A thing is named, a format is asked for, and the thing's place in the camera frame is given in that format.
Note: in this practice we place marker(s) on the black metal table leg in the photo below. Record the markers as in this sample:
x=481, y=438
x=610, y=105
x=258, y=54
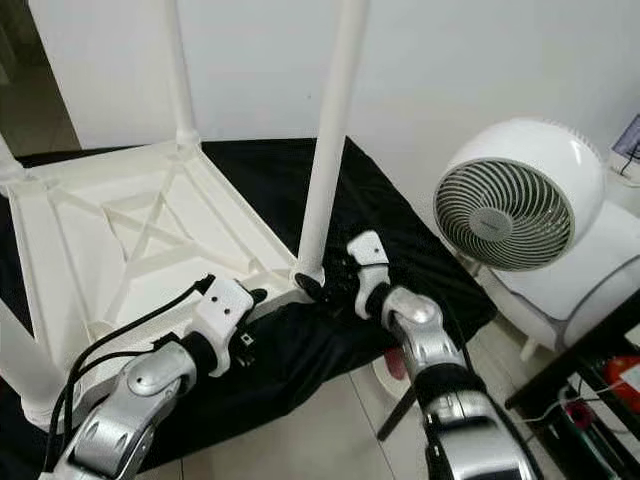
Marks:
x=400, y=410

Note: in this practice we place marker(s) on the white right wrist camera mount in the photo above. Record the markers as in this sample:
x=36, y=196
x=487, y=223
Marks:
x=368, y=255

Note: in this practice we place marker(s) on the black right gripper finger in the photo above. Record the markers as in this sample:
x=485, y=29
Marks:
x=310, y=285

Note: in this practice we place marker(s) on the white purple insect zapper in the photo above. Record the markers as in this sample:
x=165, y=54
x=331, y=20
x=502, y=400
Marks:
x=632, y=135

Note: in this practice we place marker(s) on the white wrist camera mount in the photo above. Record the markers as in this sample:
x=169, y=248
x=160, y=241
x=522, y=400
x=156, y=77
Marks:
x=222, y=305
x=368, y=255

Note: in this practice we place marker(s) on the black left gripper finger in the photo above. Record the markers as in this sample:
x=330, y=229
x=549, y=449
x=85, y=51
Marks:
x=257, y=296

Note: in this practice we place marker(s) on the white plastic children tabletop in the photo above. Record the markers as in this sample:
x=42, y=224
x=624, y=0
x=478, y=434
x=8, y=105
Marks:
x=150, y=240

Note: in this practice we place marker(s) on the white pedestal fan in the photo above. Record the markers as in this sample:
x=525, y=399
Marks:
x=520, y=190

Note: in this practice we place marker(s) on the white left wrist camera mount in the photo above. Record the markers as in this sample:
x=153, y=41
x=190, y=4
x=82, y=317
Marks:
x=222, y=305

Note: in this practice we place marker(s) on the pink plastic piece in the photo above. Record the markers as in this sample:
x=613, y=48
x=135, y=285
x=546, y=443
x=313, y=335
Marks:
x=394, y=362

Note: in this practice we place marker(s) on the white dome appliance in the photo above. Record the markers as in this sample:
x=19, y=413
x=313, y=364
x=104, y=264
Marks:
x=580, y=280

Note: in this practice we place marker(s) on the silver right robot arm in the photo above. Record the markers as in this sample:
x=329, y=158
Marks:
x=440, y=360

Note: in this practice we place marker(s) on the black metal shelf rack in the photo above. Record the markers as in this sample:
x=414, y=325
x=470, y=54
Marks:
x=570, y=380

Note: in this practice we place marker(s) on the red round appliance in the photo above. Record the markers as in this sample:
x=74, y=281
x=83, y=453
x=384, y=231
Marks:
x=628, y=378

